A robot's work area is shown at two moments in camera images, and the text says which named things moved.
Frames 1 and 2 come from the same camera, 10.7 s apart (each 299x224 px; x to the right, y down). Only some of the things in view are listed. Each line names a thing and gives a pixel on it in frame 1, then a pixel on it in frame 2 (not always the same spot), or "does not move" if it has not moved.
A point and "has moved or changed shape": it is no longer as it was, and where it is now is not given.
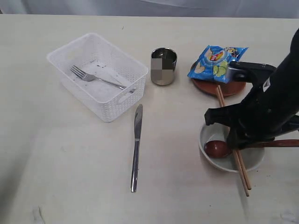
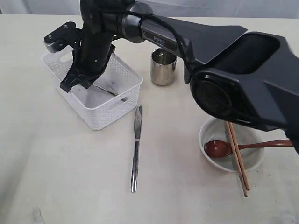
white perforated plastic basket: (103, 78) has moved or changed shape
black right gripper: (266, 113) -> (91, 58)
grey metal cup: (163, 63) does not move
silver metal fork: (89, 77) -> (111, 93)
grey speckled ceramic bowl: (252, 157) does not move
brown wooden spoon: (219, 149) does not move
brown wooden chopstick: (233, 150) does not move
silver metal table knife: (137, 133) does not move
